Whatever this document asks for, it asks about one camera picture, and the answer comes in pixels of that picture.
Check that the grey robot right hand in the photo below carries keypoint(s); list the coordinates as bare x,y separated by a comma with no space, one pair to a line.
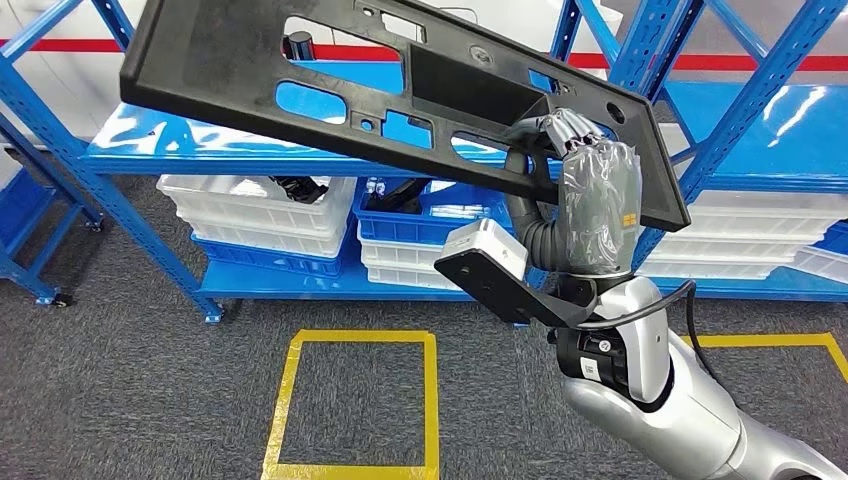
599,205

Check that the black plastic panel part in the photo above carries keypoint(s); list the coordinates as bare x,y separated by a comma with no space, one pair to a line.
232,66

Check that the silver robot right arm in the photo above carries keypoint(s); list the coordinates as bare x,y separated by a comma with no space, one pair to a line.
662,411

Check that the blue metal shelf rack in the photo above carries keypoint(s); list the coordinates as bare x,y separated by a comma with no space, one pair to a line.
265,166
762,132

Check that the black car part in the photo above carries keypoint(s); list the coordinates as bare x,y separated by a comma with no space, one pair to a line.
404,197
298,189

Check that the blue plastic crate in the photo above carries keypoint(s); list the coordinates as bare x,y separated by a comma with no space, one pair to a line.
411,228

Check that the yellow floor tape square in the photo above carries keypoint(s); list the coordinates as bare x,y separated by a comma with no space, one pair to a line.
762,340
431,397

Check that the black camera bracket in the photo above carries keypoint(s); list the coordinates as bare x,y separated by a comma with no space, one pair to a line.
503,291

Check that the black barrier post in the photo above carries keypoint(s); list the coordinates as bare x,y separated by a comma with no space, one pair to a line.
299,46

